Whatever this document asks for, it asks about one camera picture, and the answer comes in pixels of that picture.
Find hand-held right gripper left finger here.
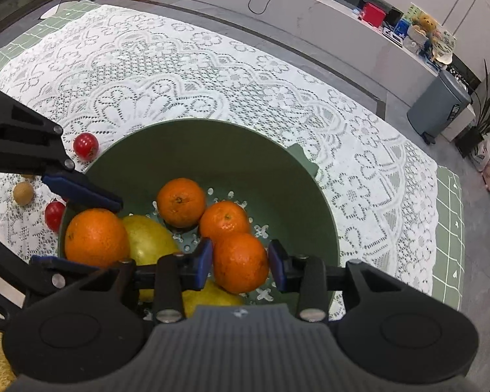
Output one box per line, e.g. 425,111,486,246
71,237,214,324

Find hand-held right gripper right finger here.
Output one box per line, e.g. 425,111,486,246
268,239,417,324

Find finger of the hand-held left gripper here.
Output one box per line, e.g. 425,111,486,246
0,83,123,214
0,228,104,331

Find red tomato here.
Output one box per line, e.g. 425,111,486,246
73,133,99,160
44,200,66,233

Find orange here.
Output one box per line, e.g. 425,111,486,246
212,233,270,295
199,201,252,242
64,208,130,269
157,178,207,229

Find yellow green pear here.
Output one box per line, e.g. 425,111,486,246
182,280,246,319

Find green red mango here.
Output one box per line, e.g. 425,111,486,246
120,215,183,302

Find small brown fruit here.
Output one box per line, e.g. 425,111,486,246
12,182,35,205

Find green colander bowl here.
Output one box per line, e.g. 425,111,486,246
57,118,341,321

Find white lace tablecloth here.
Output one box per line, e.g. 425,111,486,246
0,4,439,323

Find green checked tablecloth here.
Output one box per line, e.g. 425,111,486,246
0,0,466,311

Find grey trash bin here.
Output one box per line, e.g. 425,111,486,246
407,69,472,145

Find tall-leaf potted plant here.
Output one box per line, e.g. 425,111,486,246
455,59,490,158

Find white marble television console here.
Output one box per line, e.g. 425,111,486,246
155,0,476,143

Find white plastic bag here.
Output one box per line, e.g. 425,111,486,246
471,133,490,172

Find red box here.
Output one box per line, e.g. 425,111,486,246
358,2,386,28

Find floral printed board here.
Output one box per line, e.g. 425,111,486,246
406,2,458,66

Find brown teddy bear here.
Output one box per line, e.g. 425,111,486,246
416,14,438,33

